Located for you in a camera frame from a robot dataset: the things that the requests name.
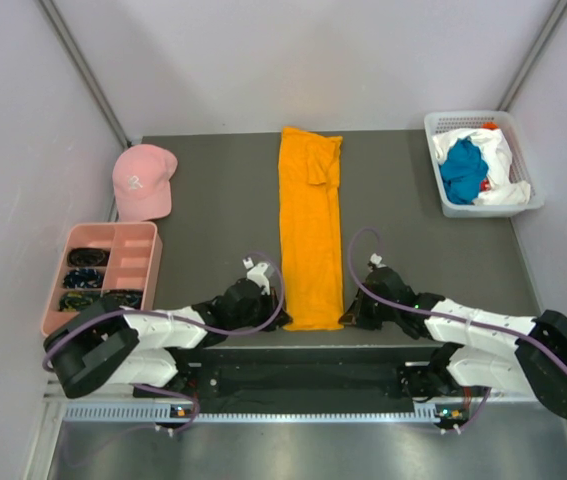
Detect orange t shirt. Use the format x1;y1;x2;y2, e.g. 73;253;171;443
278;127;344;331

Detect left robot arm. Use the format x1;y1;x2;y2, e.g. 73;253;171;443
43;278;292;399

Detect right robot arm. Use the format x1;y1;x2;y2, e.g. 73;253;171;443
339;264;567;420

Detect dark patterned socks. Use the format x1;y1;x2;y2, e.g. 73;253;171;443
102;289;144;309

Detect pink divided organizer tray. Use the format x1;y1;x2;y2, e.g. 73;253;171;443
41;222;163;336

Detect blue t shirt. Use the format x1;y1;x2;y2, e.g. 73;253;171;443
439;138;488;205

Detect white t shirt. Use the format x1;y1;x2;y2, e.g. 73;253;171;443
432;128;531;206

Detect white plastic laundry basket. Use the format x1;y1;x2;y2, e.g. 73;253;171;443
424;110;544;218

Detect pink baseball cap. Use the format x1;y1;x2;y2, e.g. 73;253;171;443
112;144;178;222

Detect blue patterned socks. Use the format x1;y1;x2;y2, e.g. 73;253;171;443
62;268;104;289

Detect green patterned socks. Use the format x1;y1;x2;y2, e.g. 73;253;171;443
58;290;101;313

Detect black folded socks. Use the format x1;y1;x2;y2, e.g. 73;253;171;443
66;247;110;268

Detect orange garment in basket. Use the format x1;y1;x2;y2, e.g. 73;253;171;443
481;122;499;130

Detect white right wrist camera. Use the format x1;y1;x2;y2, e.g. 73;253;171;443
368;253;386;269

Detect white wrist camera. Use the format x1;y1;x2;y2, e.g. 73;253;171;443
243;257;274;295
368;253;386;269

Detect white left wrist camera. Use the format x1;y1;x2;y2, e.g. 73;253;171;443
243;257;274;295

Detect aluminium frame rail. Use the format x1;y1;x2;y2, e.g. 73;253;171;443
42;359;567;426

